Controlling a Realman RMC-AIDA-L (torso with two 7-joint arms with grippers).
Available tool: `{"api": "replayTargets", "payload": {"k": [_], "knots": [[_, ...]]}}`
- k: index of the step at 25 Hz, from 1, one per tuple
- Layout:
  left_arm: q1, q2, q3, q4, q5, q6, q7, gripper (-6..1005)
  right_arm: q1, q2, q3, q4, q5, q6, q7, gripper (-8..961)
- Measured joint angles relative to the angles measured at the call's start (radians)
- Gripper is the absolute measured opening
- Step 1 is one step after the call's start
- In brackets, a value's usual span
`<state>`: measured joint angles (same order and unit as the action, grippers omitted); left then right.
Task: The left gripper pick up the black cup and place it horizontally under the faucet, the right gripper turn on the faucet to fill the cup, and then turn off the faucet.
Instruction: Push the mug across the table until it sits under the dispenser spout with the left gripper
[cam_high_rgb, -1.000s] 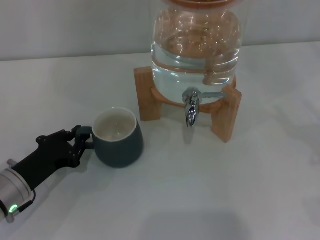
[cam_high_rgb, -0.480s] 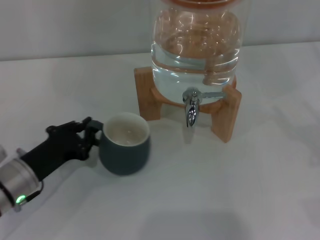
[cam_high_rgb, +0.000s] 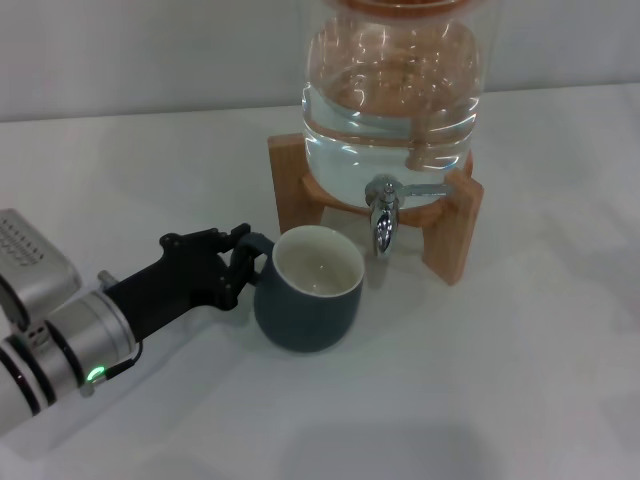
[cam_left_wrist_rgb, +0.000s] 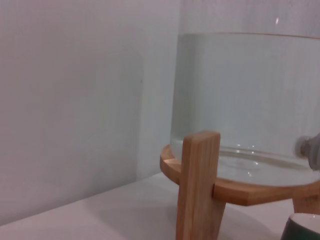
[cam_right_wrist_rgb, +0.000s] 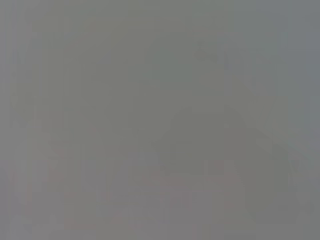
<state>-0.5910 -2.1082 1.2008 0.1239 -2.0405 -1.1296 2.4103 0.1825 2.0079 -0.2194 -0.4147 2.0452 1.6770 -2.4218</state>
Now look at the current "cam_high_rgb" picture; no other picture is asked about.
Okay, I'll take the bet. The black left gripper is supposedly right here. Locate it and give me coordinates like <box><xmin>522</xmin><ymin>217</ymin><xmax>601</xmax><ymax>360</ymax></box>
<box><xmin>102</xmin><ymin>223</ymin><xmax>255</xmax><ymax>346</ymax></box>

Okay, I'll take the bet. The dark teal ceramic mug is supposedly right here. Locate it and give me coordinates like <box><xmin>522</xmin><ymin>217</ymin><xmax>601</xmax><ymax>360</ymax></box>
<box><xmin>234</xmin><ymin>224</ymin><xmax>364</xmax><ymax>354</ymax></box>

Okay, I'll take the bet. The chrome dispenser faucet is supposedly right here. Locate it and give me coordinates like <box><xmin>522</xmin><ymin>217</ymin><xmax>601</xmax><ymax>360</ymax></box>
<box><xmin>363</xmin><ymin>173</ymin><xmax>454</xmax><ymax>258</ymax></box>

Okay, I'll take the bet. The wooden dispenser stand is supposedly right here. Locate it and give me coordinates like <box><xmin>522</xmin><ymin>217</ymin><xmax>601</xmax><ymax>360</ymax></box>
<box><xmin>267</xmin><ymin>133</ymin><xmax>485</xmax><ymax>287</ymax></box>

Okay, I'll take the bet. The glass water dispenser jar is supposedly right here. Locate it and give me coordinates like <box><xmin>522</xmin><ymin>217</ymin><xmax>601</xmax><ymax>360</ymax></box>
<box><xmin>299</xmin><ymin>0</ymin><xmax>487</xmax><ymax>211</ymax></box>

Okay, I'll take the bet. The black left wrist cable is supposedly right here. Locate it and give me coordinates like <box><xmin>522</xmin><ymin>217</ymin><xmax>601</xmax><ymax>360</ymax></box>
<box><xmin>79</xmin><ymin>342</ymin><xmax>145</xmax><ymax>400</ymax></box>

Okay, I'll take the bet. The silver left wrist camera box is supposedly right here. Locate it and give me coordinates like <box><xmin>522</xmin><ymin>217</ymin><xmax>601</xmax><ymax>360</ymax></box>
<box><xmin>0</xmin><ymin>208</ymin><xmax>82</xmax><ymax>326</ymax></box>

